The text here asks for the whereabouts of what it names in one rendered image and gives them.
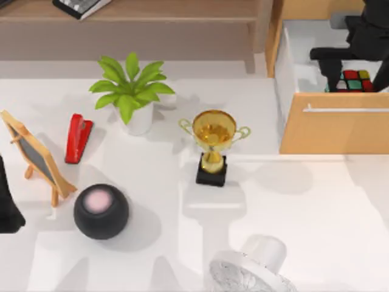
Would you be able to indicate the multicoloured puzzle cube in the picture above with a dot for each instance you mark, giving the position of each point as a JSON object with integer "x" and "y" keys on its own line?
{"x": 354, "y": 80}

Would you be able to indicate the gold trophy with black base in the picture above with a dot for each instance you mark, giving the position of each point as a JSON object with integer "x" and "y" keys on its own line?
{"x": 212, "y": 134}

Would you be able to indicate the black round speaker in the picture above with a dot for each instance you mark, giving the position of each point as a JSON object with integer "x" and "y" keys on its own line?
{"x": 100, "y": 216}

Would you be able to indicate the red stapler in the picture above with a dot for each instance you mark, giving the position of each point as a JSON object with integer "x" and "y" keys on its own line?
{"x": 76, "y": 140}

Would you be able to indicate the wooden open shelf unit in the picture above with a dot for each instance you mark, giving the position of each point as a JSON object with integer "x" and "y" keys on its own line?
{"x": 152, "y": 36}

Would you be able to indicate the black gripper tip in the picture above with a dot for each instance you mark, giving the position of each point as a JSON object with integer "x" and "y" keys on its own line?
{"x": 7, "y": 207}

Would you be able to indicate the green plant in white pot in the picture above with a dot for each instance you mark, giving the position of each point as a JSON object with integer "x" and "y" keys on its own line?
{"x": 133, "y": 91}

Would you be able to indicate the black and white keyboard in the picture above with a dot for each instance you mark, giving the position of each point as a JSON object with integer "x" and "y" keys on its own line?
{"x": 79, "y": 6}

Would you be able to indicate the white desk fan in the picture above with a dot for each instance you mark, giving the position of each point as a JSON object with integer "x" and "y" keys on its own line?
{"x": 258, "y": 267}

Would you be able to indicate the pale wooden drawer front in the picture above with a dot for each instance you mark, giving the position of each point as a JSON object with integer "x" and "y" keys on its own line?
{"x": 334, "y": 134}

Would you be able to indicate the wooden framed blackboard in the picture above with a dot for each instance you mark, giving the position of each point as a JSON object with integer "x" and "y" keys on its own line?
{"x": 36, "y": 152}

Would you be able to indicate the grey drawer inside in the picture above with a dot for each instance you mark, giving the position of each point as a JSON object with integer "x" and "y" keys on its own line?
{"x": 299, "y": 39}

